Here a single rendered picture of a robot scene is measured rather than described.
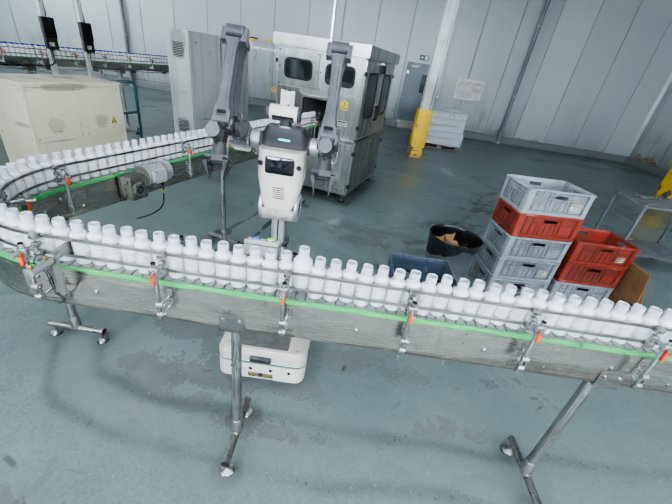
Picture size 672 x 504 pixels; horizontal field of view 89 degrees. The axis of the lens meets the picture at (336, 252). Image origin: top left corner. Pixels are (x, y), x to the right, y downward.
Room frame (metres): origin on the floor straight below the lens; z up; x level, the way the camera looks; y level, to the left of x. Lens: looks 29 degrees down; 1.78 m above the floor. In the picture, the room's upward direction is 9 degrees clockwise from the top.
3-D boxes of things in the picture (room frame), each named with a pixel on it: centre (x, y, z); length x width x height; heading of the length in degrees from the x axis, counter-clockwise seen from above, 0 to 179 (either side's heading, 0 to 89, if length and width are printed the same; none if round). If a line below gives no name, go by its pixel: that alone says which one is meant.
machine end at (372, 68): (5.55, 0.35, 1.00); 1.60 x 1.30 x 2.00; 163
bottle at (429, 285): (1.05, -0.36, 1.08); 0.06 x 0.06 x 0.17
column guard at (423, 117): (8.67, -1.53, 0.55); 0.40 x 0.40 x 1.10; 1
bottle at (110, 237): (1.03, 0.81, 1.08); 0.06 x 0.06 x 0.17
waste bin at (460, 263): (2.67, -0.99, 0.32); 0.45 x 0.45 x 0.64
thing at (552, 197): (3.02, -1.76, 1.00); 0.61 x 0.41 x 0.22; 98
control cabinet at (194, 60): (6.74, 3.02, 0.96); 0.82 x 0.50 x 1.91; 163
